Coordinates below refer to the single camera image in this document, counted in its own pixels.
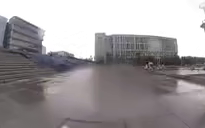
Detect wet grey paved plaza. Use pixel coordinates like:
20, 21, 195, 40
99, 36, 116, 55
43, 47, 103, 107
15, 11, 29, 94
0, 64, 205, 128

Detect row of parked bicycles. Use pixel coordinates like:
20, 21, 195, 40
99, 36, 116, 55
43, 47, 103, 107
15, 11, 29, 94
142, 60, 167, 72

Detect grey building with slanted front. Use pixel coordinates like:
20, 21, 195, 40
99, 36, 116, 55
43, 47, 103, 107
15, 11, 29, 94
3, 15, 46, 55

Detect dark sloping wall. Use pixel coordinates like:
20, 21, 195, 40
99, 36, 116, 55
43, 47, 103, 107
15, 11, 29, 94
32, 53, 94, 72

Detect large pale office building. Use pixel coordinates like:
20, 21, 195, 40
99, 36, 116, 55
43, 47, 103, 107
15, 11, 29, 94
94, 32, 179, 65

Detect low distant building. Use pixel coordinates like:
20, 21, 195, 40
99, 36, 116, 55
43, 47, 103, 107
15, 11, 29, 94
47, 50, 76, 58

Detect wide stone steps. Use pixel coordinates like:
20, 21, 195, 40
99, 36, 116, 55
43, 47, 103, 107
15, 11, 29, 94
0, 48, 58, 86

